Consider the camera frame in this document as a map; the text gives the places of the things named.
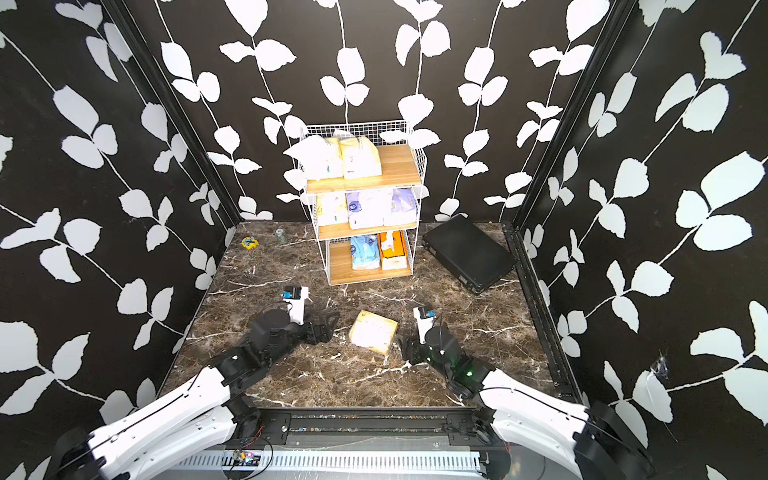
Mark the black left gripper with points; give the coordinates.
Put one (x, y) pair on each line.
(325, 333)

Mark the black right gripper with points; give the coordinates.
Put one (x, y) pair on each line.
(412, 347)

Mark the purple tissue pack front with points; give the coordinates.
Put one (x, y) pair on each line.
(366, 207)

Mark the purple tissue pack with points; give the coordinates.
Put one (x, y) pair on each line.
(403, 208)
(366, 207)

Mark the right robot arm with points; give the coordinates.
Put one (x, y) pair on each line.
(590, 442)

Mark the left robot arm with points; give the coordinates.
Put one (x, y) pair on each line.
(205, 411)

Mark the light blue tissue pack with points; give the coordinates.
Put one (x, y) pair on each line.
(364, 251)

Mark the orange tissue pack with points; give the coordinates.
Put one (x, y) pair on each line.
(393, 252)

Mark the green floral tissue pack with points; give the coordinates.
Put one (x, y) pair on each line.
(331, 209)

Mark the black hard case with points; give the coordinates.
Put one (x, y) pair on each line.
(468, 253)

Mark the small circuit board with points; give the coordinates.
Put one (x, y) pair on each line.
(242, 460)

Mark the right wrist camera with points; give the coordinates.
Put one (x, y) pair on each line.
(425, 320)

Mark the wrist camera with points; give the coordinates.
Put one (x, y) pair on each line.
(425, 320)
(295, 296)

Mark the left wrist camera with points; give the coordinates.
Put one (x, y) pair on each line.
(295, 296)

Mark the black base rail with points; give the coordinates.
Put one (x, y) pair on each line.
(278, 426)

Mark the white wire wooden shelf rack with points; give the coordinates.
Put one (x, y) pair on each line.
(364, 187)

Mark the white ribbed cable duct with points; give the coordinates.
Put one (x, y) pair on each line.
(385, 462)

